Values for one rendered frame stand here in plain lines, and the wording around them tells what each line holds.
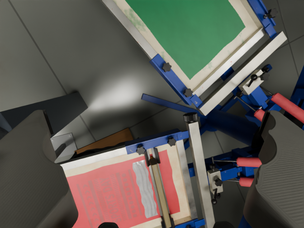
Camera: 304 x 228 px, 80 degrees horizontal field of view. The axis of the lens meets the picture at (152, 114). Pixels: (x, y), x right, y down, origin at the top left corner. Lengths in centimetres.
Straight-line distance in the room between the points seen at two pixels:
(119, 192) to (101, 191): 10
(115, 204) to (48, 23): 163
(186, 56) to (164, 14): 23
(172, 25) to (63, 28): 124
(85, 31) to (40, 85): 66
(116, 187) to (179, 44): 83
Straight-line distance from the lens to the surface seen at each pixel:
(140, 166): 105
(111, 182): 109
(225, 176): 114
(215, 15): 110
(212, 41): 107
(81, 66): 193
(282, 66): 265
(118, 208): 118
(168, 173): 110
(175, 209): 124
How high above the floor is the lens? 189
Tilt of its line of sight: 76 degrees down
